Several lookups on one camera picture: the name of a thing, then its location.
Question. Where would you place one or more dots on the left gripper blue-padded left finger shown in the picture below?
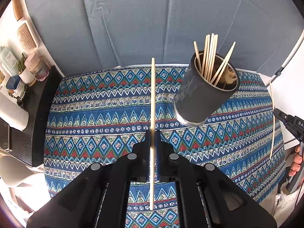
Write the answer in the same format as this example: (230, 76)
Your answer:
(98, 197)

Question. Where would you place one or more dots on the wooden chopstick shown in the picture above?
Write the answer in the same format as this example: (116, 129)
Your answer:
(152, 133)
(273, 107)

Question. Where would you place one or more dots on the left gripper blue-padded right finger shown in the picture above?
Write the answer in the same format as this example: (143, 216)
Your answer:
(206, 197)

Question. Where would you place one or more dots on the upright chopstick in cup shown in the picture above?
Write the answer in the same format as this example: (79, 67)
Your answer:
(209, 56)

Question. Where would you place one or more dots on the pink lidded jar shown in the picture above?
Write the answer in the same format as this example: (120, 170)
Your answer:
(37, 66)

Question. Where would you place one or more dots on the white backdrop stand pole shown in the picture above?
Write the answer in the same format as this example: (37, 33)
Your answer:
(290, 56)

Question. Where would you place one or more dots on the person's right hand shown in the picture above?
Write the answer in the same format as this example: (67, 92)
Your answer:
(295, 165)

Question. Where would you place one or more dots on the chopstick in cup leaning left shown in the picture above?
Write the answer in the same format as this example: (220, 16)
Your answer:
(197, 55)

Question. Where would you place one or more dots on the paper towel roll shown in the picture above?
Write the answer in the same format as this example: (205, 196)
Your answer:
(12, 114)

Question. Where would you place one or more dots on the patterned blue tablecloth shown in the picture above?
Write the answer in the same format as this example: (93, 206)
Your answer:
(98, 117)

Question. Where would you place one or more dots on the black cylindrical utensil cup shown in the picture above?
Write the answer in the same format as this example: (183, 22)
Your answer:
(196, 99)

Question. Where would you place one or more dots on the small potted succulent plant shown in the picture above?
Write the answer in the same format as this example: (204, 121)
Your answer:
(25, 75)

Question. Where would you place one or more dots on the grey-blue fabric backdrop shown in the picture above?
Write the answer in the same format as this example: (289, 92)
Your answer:
(88, 35)

